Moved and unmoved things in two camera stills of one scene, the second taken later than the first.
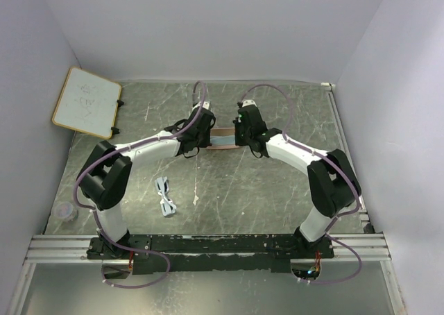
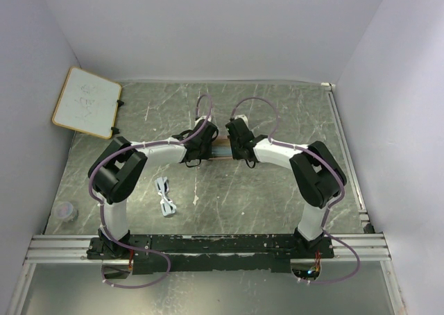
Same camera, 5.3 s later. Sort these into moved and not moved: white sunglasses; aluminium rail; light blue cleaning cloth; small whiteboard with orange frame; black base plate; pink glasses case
Moved: pink glasses case; light blue cleaning cloth
Not moved: white sunglasses; black base plate; small whiteboard with orange frame; aluminium rail
